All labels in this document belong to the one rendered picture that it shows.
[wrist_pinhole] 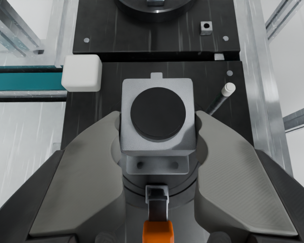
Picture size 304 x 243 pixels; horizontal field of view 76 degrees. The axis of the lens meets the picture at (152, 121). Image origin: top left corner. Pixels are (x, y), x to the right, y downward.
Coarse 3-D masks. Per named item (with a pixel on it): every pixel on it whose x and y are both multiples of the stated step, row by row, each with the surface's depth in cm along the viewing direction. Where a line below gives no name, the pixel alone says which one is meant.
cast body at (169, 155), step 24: (144, 96) 11; (168, 96) 11; (192, 96) 12; (144, 120) 10; (168, 120) 10; (192, 120) 11; (120, 144) 11; (144, 144) 11; (168, 144) 11; (192, 144) 11; (144, 168) 13; (168, 168) 13
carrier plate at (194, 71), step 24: (120, 72) 27; (144, 72) 27; (168, 72) 27; (192, 72) 27; (216, 72) 27; (240, 72) 26; (72, 96) 26; (96, 96) 26; (120, 96) 26; (240, 96) 26; (72, 120) 25; (96, 120) 25; (240, 120) 25; (144, 216) 22; (168, 216) 22; (192, 216) 22; (120, 240) 21; (192, 240) 21
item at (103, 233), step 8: (104, 232) 5; (112, 232) 5; (216, 232) 5; (224, 232) 5; (96, 240) 5; (104, 240) 5; (112, 240) 5; (208, 240) 5; (216, 240) 5; (224, 240) 5
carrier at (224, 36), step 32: (96, 0) 30; (128, 0) 28; (160, 0) 26; (192, 0) 28; (224, 0) 30; (96, 32) 29; (128, 32) 29; (160, 32) 28; (192, 32) 28; (224, 32) 28
